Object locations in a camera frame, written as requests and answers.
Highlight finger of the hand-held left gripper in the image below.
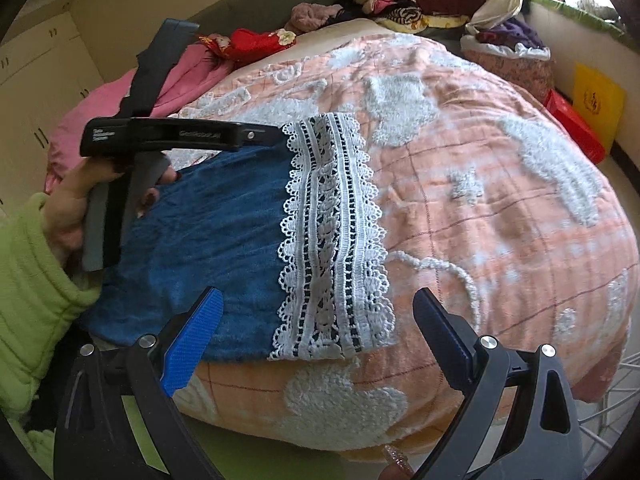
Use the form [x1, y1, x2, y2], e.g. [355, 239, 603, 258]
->
[119, 18, 201, 122]
[231, 124, 284, 154]

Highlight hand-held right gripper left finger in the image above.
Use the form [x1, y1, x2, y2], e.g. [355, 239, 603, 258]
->
[52, 286, 224, 480]

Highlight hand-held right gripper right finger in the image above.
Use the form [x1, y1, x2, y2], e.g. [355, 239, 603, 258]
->
[412, 287, 583, 480]

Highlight blue denim pants lace trim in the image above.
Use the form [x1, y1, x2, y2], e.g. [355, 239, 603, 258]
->
[80, 112, 398, 363]

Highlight person's left forearm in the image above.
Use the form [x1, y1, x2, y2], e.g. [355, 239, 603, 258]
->
[0, 192, 101, 421]

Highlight person's left hand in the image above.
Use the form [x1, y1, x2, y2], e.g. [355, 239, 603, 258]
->
[42, 157, 179, 267]

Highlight person's right hand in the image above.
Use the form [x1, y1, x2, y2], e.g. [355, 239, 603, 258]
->
[381, 447, 418, 480]

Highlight pink duvet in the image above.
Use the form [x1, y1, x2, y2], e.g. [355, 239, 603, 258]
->
[45, 42, 236, 196]

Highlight red floral cloth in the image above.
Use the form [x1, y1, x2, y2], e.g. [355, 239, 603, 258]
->
[197, 27, 298, 66]

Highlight cream wardrobe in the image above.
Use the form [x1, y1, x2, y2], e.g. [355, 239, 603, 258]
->
[0, 0, 106, 201]

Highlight grey-green headboard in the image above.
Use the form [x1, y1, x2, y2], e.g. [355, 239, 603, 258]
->
[165, 0, 361, 56]

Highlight peach white tufted bedspread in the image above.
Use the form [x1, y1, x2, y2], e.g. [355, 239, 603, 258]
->
[165, 32, 638, 461]

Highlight mauve fluffy cloth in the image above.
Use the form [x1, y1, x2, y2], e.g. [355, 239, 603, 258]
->
[285, 2, 346, 33]

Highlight floral basket with purple clothes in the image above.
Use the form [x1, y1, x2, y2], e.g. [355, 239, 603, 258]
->
[460, 40, 556, 92]

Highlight purple clothes pile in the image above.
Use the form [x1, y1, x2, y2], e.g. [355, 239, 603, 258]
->
[460, 17, 551, 58]

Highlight yellow paper bag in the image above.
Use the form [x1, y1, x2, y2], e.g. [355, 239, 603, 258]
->
[572, 62, 628, 151]

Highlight green cloth on windowsill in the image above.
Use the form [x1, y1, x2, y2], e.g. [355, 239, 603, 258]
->
[525, 0, 631, 41]

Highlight white wire fan guard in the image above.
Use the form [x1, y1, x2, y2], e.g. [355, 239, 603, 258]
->
[575, 350, 640, 480]

